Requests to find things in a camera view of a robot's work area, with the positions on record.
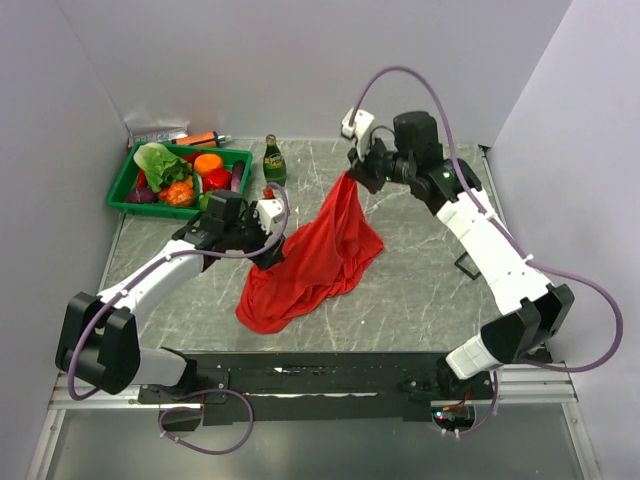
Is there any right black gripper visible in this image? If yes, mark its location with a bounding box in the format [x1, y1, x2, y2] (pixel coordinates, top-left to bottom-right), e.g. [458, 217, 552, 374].
[346, 132, 414, 194]

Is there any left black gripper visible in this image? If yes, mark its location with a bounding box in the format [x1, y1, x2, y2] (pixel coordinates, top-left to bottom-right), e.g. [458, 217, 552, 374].
[224, 202, 286, 270]

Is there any red t-shirt garment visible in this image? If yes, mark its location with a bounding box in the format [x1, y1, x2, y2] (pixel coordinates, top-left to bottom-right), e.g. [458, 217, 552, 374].
[235, 174, 384, 334]

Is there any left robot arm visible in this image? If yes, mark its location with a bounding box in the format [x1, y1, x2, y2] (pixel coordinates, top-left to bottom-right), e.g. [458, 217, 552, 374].
[55, 184, 290, 402]

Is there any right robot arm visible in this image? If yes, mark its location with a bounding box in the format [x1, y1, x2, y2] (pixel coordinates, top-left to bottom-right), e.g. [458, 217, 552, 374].
[341, 109, 575, 399]

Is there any green toy vegetable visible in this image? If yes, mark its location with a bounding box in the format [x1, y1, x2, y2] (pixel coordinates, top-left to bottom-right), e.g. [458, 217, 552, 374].
[199, 191, 212, 211]

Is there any red toy pepper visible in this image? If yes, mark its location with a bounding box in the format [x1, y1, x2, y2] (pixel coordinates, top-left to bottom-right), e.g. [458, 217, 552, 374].
[202, 168, 232, 192]

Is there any purple toy eggplant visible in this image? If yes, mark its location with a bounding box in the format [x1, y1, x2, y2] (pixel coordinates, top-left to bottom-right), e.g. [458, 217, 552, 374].
[230, 161, 246, 193]

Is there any green glass bottle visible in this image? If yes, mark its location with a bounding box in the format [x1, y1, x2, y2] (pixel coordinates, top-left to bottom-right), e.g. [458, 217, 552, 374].
[263, 134, 287, 186]

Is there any orange toy pumpkin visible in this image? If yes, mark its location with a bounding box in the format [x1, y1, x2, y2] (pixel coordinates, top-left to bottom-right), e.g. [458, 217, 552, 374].
[158, 182, 196, 207]

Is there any toy orange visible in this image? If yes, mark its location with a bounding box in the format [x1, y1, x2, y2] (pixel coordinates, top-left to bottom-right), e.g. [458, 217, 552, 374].
[193, 153, 224, 177]

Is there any orange black tube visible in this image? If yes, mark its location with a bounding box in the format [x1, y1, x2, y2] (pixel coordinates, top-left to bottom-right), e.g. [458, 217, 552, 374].
[171, 131, 232, 148]

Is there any toy lettuce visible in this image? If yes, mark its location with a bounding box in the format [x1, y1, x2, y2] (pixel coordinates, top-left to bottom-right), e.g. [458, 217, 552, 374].
[133, 143, 191, 193]

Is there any purple toy onion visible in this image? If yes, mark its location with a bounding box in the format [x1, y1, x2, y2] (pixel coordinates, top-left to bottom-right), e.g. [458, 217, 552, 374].
[125, 187, 157, 205]

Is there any red toy chili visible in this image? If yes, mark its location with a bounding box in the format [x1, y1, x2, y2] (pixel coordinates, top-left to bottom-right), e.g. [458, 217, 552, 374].
[136, 170, 147, 188]

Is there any green plastic basket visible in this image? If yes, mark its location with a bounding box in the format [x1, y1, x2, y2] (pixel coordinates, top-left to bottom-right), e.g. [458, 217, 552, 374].
[107, 142, 253, 220]

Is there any crumpled white packet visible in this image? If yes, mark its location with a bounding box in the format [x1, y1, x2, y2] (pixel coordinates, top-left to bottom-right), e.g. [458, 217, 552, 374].
[125, 118, 189, 147]

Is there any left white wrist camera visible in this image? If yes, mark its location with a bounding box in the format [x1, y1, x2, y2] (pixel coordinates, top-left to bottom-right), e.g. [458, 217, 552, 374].
[256, 198, 284, 235]

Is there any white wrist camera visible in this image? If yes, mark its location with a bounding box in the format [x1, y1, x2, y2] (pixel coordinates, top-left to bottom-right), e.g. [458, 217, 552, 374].
[256, 198, 284, 235]
[340, 108, 375, 142]

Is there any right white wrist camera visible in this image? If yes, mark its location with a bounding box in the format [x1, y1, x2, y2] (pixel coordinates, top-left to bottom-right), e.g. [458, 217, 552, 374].
[340, 108, 375, 142]

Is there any small black frame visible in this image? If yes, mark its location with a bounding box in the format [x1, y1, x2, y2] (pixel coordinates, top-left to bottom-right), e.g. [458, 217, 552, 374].
[454, 252, 481, 281]

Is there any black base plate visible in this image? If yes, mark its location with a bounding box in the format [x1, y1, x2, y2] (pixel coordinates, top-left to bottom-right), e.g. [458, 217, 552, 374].
[138, 352, 494, 426]

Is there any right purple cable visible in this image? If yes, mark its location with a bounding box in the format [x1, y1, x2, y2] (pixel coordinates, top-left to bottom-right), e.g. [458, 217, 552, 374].
[349, 65, 625, 437]

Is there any aluminium rail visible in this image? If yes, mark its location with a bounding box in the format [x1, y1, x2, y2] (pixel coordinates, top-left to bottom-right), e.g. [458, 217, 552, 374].
[47, 367, 579, 411]

